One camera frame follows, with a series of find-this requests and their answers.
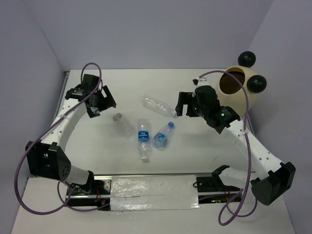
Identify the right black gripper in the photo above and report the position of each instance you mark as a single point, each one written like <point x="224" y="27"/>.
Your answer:
<point x="185" y="98"/>

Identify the beige cat bin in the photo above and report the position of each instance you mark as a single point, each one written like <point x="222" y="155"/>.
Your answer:
<point x="241" y="85"/>

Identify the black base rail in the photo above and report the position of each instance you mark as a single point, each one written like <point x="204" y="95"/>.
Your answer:
<point x="209" y="191"/>

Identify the clear bottle white cap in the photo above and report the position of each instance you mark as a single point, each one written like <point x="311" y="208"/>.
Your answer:
<point x="158" y="106"/>

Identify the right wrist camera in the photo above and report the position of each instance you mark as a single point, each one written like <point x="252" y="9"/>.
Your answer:
<point x="198" y="82"/>

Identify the blue label crushed bottle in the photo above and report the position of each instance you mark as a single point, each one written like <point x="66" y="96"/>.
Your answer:
<point x="144" y="140"/>

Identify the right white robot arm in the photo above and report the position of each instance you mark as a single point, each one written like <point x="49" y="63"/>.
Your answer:
<point x="272" y="176"/>

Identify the silver foil base cover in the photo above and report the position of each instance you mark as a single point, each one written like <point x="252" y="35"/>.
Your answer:
<point x="142" y="193"/>

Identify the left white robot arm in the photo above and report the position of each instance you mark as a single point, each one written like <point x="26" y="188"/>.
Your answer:
<point x="47" y="158"/>

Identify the clear jar silver lid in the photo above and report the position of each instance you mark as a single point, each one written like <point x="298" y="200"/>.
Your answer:
<point x="123" y="125"/>

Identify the small bottle blue cap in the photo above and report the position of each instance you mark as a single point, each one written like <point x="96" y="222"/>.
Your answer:
<point x="161" y="138"/>

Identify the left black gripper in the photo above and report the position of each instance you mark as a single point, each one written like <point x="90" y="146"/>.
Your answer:
<point x="108" y="101"/>

